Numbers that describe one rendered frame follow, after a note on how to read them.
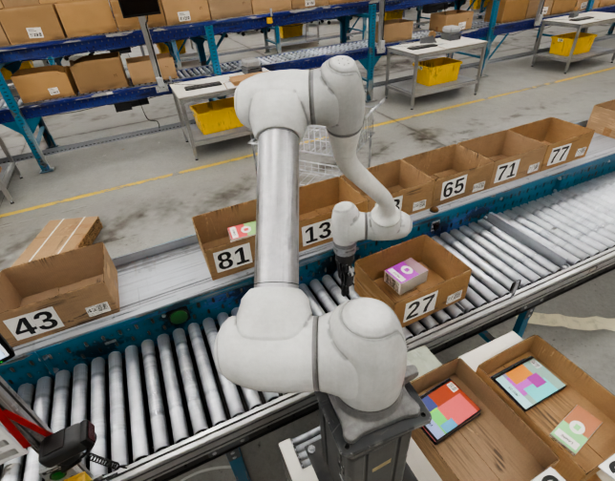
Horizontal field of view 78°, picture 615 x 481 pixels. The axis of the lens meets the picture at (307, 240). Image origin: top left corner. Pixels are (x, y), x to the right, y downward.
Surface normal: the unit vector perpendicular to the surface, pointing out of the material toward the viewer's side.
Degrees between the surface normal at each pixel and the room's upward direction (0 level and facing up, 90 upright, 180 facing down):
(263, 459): 0
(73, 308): 91
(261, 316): 35
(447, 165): 90
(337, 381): 81
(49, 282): 89
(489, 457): 1
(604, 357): 0
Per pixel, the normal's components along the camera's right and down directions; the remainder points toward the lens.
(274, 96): -0.10, -0.16
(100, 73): 0.37, 0.53
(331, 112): 0.14, 0.80
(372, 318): 0.03, -0.81
